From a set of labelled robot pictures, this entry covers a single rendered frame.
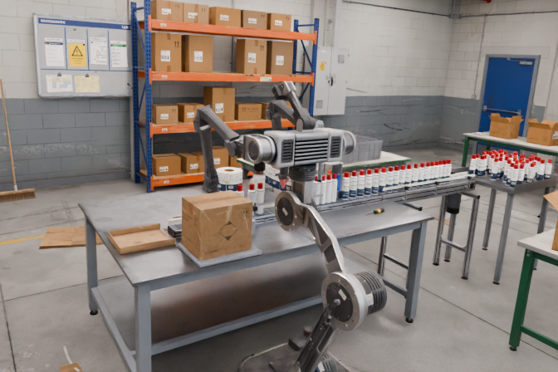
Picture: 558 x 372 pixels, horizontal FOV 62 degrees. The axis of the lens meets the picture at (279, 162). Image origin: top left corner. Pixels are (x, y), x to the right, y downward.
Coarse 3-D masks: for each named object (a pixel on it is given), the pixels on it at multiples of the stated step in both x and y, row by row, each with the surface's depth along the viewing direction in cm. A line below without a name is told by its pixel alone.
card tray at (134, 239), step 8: (152, 224) 272; (112, 232) 260; (120, 232) 263; (128, 232) 265; (136, 232) 268; (144, 232) 268; (152, 232) 269; (160, 232) 269; (112, 240) 251; (120, 240) 256; (128, 240) 257; (136, 240) 257; (144, 240) 258; (152, 240) 258; (160, 240) 250; (168, 240) 252; (120, 248) 238; (128, 248) 240; (136, 248) 243; (144, 248) 245; (152, 248) 248
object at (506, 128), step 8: (496, 120) 744; (504, 120) 730; (512, 120) 727; (520, 120) 737; (496, 128) 747; (504, 128) 735; (512, 128) 731; (496, 136) 748; (504, 136) 735; (512, 136) 736
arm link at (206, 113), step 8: (200, 112) 246; (208, 112) 244; (200, 120) 249; (208, 120) 242; (216, 120) 238; (216, 128) 237; (224, 128) 233; (224, 136) 232; (232, 136) 228; (240, 136) 230; (224, 144) 228; (232, 144) 221; (232, 152) 223
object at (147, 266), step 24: (168, 192) 350; (192, 192) 353; (96, 216) 292; (120, 216) 294; (144, 216) 296; (168, 216) 299; (336, 216) 314; (360, 216) 317; (384, 216) 319; (408, 216) 322; (432, 216) 324; (264, 240) 267; (288, 240) 269; (312, 240) 270; (120, 264) 228; (144, 264) 229; (168, 264) 231; (192, 264) 232; (216, 264) 233
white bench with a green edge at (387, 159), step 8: (384, 152) 565; (240, 160) 482; (376, 160) 514; (384, 160) 516; (392, 160) 518; (400, 160) 525; (408, 160) 532; (248, 168) 479; (344, 168) 477; (352, 168) 484; (360, 168) 498; (368, 168) 504; (376, 168) 512
